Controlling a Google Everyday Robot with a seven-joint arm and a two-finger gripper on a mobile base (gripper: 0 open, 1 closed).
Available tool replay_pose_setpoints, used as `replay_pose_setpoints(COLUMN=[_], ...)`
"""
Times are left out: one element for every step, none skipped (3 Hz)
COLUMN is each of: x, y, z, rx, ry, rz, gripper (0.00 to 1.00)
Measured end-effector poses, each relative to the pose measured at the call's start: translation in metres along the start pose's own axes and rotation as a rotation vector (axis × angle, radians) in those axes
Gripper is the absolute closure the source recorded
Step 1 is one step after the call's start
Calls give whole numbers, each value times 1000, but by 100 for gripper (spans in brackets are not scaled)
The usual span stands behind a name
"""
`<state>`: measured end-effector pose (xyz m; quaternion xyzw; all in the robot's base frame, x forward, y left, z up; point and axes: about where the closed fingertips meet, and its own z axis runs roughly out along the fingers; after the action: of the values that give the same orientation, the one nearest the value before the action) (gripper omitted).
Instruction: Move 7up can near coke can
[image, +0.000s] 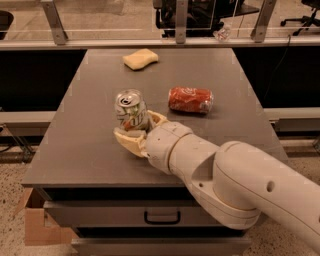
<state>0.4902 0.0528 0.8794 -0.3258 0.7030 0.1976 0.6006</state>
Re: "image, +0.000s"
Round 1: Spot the crumpled clear plastic wrapper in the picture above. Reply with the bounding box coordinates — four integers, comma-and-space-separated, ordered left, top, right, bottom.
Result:
213, 24, 231, 42

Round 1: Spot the black drawer handle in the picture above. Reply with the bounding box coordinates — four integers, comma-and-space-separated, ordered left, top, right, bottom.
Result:
144, 211, 181, 225

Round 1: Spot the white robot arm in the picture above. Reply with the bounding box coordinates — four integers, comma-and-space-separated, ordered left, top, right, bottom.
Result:
114, 110, 320, 252

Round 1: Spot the metal railing post left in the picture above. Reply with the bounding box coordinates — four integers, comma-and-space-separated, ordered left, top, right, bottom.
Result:
40, 0, 68, 45

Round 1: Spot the black office chair right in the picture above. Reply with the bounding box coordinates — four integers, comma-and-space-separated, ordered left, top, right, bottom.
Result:
280, 0, 320, 36

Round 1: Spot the metal railing post middle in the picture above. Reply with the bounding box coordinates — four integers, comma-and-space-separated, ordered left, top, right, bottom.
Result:
175, 0, 188, 44

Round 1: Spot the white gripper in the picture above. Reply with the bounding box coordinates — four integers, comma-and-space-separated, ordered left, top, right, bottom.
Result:
113, 110, 193, 175

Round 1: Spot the metal railing post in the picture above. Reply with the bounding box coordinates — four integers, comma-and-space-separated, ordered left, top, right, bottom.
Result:
175, 0, 188, 44
251, 0, 277, 43
40, 0, 68, 45

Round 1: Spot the cardboard box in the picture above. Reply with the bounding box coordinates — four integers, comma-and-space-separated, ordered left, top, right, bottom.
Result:
14, 188, 77, 246

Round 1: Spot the red coke can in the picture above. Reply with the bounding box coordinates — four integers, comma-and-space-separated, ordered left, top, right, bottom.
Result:
168, 86, 213, 114

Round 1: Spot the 7up soda can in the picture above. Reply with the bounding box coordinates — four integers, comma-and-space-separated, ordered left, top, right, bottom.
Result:
114, 89, 149, 131

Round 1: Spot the yellow sponge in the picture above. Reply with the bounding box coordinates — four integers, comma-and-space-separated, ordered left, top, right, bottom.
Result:
122, 49, 159, 70

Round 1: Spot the grey drawer cabinet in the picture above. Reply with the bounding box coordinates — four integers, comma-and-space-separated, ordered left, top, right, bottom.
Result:
22, 48, 287, 256

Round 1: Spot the metal railing post right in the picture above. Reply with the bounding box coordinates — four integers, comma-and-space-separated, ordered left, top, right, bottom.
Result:
251, 0, 277, 43

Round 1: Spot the black office chair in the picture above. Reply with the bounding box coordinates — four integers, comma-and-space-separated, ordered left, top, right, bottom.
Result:
280, 0, 320, 36
153, 0, 259, 38

